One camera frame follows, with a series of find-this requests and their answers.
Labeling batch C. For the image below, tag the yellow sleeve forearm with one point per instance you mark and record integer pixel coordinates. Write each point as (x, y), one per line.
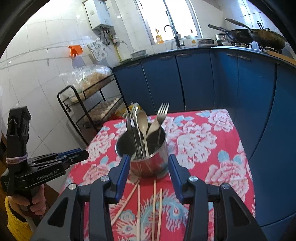
(19, 229)

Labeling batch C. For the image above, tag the wooden chopstick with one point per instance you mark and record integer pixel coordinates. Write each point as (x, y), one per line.
(154, 209)
(125, 203)
(160, 214)

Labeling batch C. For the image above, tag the metal bowl on counter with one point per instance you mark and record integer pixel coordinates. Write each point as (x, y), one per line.
(138, 53)

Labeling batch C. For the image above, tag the small steel pot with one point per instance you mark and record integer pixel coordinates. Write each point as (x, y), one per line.
(223, 40)

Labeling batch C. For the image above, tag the white plastic chopstick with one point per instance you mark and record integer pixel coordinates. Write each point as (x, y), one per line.
(138, 212)

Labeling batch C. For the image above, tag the steel fork slim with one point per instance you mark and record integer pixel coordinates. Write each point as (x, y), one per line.
(130, 129)

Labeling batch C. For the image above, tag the egg tray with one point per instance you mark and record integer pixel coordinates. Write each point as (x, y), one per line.
(106, 110)

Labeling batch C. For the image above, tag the black frying pan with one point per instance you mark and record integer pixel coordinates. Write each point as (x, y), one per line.
(237, 35)

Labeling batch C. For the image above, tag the red floral tablecloth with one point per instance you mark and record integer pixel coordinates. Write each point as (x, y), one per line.
(205, 142)

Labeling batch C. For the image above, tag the blue kitchen cabinets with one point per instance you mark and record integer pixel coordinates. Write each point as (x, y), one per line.
(259, 93)

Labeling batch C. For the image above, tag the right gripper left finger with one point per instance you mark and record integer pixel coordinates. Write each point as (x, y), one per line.
(64, 220)

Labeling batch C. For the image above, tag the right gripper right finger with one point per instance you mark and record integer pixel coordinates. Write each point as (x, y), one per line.
(232, 219)

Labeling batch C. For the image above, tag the beige plastic spoon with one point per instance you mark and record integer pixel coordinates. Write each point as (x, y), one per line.
(143, 126)

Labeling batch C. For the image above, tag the orange glove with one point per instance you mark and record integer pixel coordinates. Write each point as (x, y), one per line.
(75, 50)

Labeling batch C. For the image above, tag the yellow oil bottle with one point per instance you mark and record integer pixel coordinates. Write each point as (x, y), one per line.
(123, 110)

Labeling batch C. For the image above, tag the wooden cutting board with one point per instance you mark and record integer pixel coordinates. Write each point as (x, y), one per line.
(282, 57)

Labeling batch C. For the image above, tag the bag of eggs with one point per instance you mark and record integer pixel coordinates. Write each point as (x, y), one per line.
(86, 79)

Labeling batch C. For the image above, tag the dark wok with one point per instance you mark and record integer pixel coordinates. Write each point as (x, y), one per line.
(263, 37)

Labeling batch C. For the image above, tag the yellow soap bottle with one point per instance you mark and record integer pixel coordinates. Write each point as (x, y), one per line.
(159, 39)

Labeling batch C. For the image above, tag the kitchen faucet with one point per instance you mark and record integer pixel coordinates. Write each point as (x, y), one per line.
(175, 35)

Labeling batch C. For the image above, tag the steel fork wide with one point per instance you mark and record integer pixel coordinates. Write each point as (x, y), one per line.
(135, 108)

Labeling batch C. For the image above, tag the stainless steel pot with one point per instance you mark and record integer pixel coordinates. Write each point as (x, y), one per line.
(157, 161)

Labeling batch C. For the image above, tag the person's left hand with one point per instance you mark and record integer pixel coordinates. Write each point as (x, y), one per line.
(38, 206)

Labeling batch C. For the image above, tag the patterned hanging towel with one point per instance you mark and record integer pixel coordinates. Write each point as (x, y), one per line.
(97, 49)

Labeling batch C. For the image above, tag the window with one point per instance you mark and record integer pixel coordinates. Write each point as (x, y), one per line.
(179, 14)

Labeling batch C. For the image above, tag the white water heater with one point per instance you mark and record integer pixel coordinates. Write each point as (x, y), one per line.
(98, 14)

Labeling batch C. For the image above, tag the stainless steel tongs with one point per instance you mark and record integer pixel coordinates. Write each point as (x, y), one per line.
(138, 137)

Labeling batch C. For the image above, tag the stacked plates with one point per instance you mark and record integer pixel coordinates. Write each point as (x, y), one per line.
(206, 43)

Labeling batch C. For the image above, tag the black metal rack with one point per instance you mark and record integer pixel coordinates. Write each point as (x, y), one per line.
(76, 109)

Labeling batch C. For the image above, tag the beige plastic fork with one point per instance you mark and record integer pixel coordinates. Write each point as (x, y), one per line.
(156, 126)

